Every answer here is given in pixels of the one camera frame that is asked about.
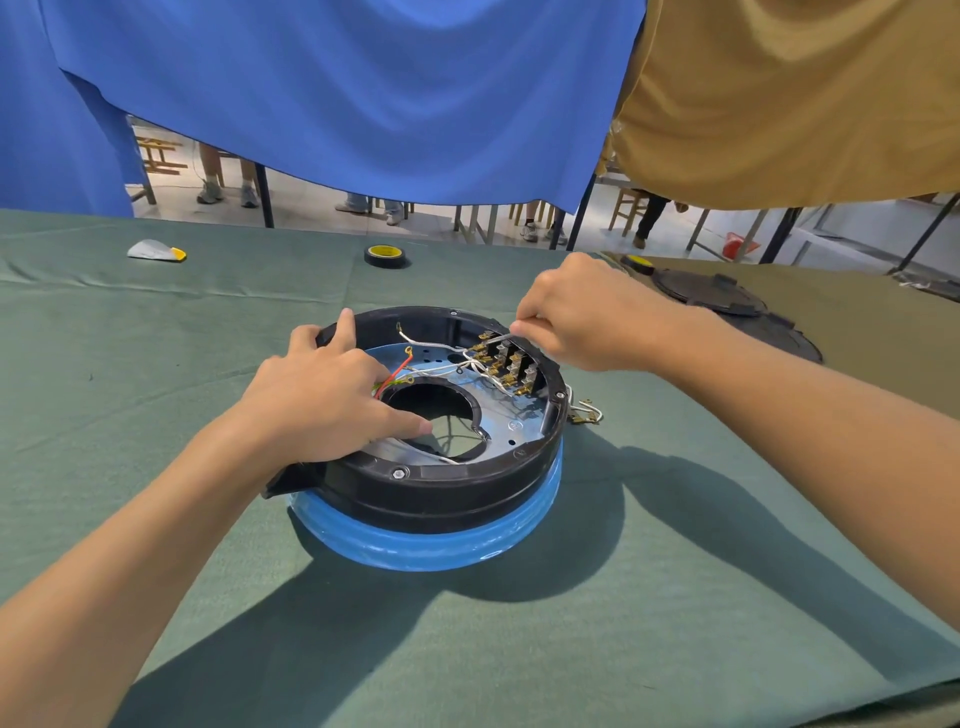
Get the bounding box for person's right hand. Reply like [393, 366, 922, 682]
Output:
[510, 252, 685, 374]

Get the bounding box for person's left hand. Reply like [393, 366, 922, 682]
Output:
[238, 308, 434, 466]

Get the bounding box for black round appliance base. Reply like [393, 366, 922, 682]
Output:
[261, 305, 571, 536]

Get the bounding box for white wire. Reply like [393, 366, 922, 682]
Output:
[396, 321, 520, 357]

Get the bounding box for person's left forearm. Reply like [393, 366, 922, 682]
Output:
[0, 401, 301, 728]

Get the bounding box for person's right forearm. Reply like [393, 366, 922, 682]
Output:
[666, 306, 960, 633]

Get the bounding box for black terminal block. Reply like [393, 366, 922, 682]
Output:
[471, 330, 543, 399]

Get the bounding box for blue wrapped appliance body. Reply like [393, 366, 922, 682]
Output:
[288, 437, 565, 573]

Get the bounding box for black metal table leg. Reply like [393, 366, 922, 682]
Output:
[566, 174, 598, 253]
[253, 160, 276, 230]
[758, 206, 805, 266]
[891, 192, 960, 276]

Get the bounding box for wooden stool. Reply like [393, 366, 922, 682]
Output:
[608, 187, 649, 235]
[129, 133, 189, 205]

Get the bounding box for black round cover plate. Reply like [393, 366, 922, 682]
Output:
[651, 267, 769, 318]

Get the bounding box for green tablecloth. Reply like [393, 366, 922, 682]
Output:
[0, 207, 960, 728]

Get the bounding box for white yellow plastic piece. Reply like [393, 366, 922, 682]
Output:
[126, 239, 188, 264]

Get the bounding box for black round bottom plate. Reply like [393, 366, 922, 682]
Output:
[716, 311, 825, 366]

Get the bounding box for blue curtain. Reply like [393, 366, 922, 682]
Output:
[0, 0, 648, 219]

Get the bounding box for tan curtain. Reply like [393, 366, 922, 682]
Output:
[597, 0, 960, 213]

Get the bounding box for red wire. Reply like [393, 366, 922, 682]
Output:
[374, 354, 415, 400]

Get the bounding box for loose wires with brass terminals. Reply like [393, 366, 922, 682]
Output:
[565, 385, 604, 427]

